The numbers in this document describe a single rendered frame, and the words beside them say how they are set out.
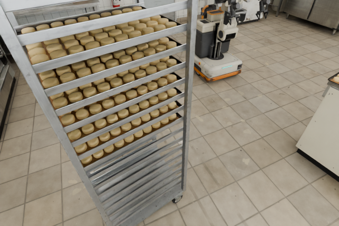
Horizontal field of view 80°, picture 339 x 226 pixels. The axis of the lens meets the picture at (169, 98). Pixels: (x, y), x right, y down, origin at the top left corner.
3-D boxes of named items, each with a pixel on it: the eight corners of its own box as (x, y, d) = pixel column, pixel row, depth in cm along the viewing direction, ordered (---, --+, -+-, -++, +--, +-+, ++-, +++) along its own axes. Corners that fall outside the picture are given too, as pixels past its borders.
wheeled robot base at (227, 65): (186, 64, 355) (187, 51, 339) (217, 56, 374) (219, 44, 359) (207, 84, 307) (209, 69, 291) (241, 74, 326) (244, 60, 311)
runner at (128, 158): (183, 125, 130) (184, 122, 128) (186, 128, 128) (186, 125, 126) (82, 180, 102) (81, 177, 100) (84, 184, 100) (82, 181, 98)
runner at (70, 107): (186, 63, 101) (186, 57, 99) (189, 65, 100) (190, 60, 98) (47, 115, 74) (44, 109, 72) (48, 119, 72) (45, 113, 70)
